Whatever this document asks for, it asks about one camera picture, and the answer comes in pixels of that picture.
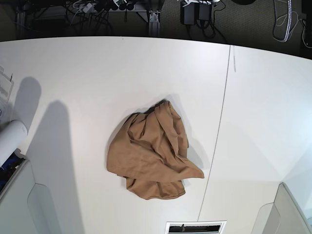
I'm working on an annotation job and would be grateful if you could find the brown t-shirt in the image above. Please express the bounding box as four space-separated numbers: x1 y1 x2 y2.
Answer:
106 100 204 200

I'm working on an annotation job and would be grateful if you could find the black power adapter left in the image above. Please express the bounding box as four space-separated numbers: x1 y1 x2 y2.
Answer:
180 2 195 25

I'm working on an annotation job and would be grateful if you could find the black power adapter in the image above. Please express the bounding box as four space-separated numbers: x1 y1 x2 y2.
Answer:
180 2 195 25
198 4 212 21

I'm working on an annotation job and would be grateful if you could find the black power adapter right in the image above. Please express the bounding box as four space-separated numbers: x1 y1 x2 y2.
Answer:
198 4 212 21

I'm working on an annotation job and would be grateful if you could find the white cylinder roll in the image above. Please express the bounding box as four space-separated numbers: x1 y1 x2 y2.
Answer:
0 120 28 166

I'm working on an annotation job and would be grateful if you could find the clear plastic container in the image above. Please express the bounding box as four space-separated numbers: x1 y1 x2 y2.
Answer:
0 66 14 122

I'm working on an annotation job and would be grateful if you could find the aluminium frame post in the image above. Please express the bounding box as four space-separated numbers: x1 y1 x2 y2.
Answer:
137 0 165 38

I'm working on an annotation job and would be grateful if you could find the grey cable loop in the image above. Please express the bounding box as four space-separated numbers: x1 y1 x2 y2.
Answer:
272 0 300 42

